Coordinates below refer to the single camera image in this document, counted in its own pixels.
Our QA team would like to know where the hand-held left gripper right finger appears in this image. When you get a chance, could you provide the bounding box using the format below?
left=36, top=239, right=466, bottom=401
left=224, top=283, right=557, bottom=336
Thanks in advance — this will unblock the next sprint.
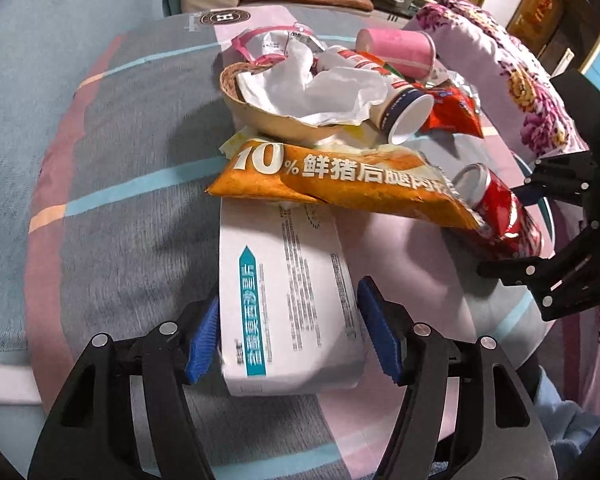
left=356, top=276, right=551, bottom=480

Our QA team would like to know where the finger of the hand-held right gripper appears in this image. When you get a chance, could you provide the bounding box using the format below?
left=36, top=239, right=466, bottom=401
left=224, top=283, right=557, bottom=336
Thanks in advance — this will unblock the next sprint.
left=476, top=220, right=600, bottom=323
left=509, top=151, right=600, bottom=207

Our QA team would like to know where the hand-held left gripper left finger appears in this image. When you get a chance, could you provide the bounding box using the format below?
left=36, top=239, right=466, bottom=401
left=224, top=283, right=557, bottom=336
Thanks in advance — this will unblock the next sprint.
left=27, top=294, right=221, bottom=480

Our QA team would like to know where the white cardboard medicine box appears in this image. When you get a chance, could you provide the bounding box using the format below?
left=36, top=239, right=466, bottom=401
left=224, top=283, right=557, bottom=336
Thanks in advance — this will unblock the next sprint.
left=218, top=195, right=371, bottom=397

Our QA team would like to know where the yellow snack packet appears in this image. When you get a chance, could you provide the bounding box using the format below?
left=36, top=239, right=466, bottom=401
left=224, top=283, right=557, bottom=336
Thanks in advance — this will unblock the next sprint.
left=219, top=127, right=261, bottom=157

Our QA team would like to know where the red soda can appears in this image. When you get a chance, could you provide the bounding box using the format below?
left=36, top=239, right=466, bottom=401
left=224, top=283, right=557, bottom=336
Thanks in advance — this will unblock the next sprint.
left=450, top=162, right=545, bottom=260

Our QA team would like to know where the red snack packet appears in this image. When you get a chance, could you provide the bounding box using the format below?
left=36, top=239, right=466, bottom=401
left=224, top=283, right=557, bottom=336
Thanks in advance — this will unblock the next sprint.
left=415, top=85, right=485, bottom=139

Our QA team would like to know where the wooden framed board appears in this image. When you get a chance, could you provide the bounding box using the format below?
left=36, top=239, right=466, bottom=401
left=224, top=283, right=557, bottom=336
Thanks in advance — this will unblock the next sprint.
left=506, top=0, right=600, bottom=73

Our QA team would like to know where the light blue garment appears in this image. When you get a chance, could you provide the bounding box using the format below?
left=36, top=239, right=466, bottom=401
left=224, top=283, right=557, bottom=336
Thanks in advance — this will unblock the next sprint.
left=532, top=364, right=600, bottom=463

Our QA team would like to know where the striped plaid blanket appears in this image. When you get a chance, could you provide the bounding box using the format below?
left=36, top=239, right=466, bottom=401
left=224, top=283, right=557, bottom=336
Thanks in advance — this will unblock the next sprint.
left=22, top=2, right=556, bottom=480

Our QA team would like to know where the orange snack bag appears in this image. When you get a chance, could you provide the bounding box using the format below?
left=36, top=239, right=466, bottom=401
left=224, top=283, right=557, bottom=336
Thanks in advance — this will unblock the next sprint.
left=206, top=138, right=486, bottom=231

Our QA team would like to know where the blue and white paper cup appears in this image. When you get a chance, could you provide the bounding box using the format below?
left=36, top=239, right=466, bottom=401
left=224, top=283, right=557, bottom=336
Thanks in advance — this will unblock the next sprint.
left=367, top=84, right=435, bottom=146

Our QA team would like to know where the pink plastic cup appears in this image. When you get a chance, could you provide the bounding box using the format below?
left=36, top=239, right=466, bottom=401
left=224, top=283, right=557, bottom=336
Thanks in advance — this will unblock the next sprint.
left=356, top=28, right=437, bottom=79

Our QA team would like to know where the brown paper bowl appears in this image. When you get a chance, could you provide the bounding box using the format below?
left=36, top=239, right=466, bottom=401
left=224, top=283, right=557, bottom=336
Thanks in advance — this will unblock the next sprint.
left=219, top=60, right=346, bottom=145

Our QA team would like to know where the crumpled white paper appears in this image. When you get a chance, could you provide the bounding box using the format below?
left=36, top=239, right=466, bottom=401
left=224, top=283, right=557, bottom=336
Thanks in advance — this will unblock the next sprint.
left=237, top=40, right=390, bottom=127

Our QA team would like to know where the pink and clear plastic wrapper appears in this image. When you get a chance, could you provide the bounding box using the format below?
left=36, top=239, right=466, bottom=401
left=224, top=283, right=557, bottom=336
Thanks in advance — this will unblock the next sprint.
left=231, top=23, right=326, bottom=67

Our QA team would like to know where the light blue bed sheet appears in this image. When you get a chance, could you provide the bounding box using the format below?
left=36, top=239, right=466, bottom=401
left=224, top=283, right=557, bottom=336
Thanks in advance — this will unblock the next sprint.
left=0, top=0, right=191, bottom=411

